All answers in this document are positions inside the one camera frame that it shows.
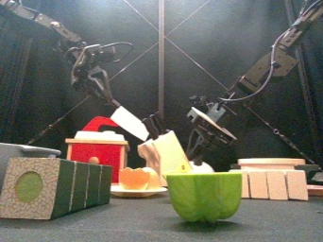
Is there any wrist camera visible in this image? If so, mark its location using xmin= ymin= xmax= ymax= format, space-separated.
xmin=84 ymin=43 xmax=117 ymax=63
xmin=185 ymin=95 xmax=239 ymax=142

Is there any grey right arm cable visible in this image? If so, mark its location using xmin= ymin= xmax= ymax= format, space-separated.
xmin=217 ymin=26 xmax=297 ymax=103

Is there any black handled toy knife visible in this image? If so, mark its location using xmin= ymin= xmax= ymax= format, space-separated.
xmin=149 ymin=112 xmax=167 ymax=137
xmin=141 ymin=117 xmax=155 ymax=140

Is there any pale wooden knife block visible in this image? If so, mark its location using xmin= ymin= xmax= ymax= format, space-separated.
xmin=136 ymin=130 xmax=195 ymax=187

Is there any sliced wooden toy bread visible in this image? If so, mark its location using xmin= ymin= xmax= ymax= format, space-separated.
xmin=241 ymin=169 xmax=311 ymax=201

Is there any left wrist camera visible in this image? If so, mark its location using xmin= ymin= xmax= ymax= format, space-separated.
xmin=84 ymin=43 xmax=117 ymax=63

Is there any thin white cord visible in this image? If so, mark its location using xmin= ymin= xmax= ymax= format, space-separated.
xmin=123 ymin=0 xmax=320 ymax=171
xmin=26 ymin=0 xmax=212 ymax=146

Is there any pale toy egg shell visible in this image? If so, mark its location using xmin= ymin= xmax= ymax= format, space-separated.
xmin=143 ymin=166 xmax=164 ymax=190

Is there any vertical metal frame pole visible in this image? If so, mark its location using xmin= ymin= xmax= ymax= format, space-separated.
xmin=157 ymin=0 xmax=167 ymax=120

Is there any grey toy pot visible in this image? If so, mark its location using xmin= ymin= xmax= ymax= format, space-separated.
xmin=0 ymin=142 xmax=63 ymax=178

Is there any white toy cleaver black handle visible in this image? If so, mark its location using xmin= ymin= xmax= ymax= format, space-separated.
xmin=104 ymin=97 xmax=151 ymax=142

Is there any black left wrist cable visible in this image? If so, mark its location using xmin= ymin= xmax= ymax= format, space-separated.
xmin=100 ymin=41 xmax=135 ymax=63

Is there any green toy bell pepper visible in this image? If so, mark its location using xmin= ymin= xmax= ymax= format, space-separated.
xmin=164 ymin=171 xmax=244 ymax=224

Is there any orange toy egg shell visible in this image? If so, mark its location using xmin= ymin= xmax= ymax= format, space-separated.
xmin=117 ymin=167 xmax=151 ymax=191

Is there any white oval plate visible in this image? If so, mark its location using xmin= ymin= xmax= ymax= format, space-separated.
xmin=108 ymin=184 xmax=171 ymax=199

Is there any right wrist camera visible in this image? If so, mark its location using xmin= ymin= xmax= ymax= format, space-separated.
xmin=185 ymin=95 xmax=239 ymax=142

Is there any sliced green toy vegetable block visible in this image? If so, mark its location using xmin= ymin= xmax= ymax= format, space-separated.
xmin=0 ymin=156 xmax=115 ymax=221

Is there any white toy kettle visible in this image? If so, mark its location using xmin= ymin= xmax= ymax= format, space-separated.
xmin=188 ymin=154 xmax=217 ymax=175

